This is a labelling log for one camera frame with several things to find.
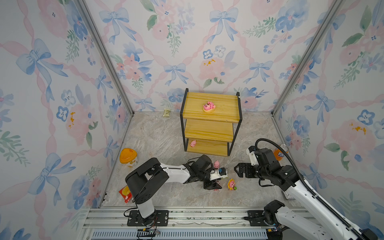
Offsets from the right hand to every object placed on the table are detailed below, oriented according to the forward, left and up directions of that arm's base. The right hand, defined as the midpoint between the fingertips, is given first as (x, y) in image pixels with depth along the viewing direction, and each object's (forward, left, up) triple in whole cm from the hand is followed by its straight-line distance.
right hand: (241, 167), depth 77 cm
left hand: (-4, +10, -10) cm, 14 cm away
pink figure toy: (-8, +12, -12) cm, 19 cm away
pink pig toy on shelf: (+21, +26, -10) cm, 35 cm away
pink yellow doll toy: (-6, +4, -9) cm, 12 cm away
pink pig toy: (+7, +11, -11) cm, 17 cm away
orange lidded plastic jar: (+7, +62, -3) cm, 63 cm away
